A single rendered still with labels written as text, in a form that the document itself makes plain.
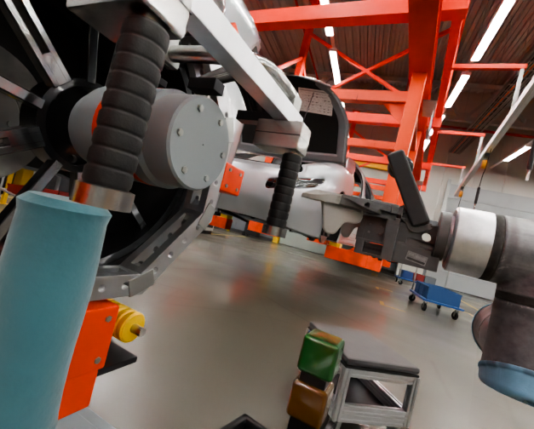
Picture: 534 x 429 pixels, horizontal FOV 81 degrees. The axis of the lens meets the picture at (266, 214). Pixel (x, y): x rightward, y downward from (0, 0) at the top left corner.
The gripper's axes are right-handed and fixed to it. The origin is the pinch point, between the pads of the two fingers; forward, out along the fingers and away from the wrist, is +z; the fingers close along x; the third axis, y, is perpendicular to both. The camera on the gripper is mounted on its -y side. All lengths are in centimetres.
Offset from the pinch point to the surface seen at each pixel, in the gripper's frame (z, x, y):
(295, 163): 4.7, -1.0, -5.1
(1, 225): 37.0, -25.9, 15.3
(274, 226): 5.2, -2.1, 6.4
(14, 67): 75, -14, -15
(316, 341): -9.1, -16.8, 17.0
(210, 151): 12.0, -14.9, -2.2
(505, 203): -279, 1332, -247
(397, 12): 49, 277, -236
